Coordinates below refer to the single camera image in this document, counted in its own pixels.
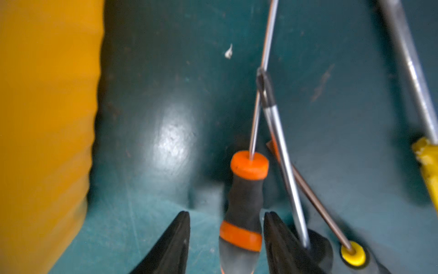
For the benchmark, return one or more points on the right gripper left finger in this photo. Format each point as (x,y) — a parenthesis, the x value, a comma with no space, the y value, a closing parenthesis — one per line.
(170,253)

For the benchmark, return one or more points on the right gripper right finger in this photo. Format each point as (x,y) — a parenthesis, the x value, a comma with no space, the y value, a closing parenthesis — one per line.
(284,252)

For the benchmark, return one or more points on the orange black grip screwdriver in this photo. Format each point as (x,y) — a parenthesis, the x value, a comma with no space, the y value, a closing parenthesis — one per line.
(240,240)

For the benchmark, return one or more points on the black yellow dotted screwdriver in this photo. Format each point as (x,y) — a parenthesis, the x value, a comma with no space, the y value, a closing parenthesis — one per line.
(358,259)

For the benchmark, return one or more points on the yellow plastic storage box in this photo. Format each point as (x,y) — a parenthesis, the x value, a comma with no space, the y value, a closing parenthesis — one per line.
(50,69)

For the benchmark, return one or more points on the green table mat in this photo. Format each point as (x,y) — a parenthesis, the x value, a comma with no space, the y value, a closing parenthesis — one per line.
(176,100)

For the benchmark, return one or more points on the green handle screwdriver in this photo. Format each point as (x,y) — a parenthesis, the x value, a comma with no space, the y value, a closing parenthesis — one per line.
(271,114)

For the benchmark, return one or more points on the yellow handle small screwdriver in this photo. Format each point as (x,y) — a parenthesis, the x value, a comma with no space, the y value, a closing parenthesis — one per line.
(426,148)

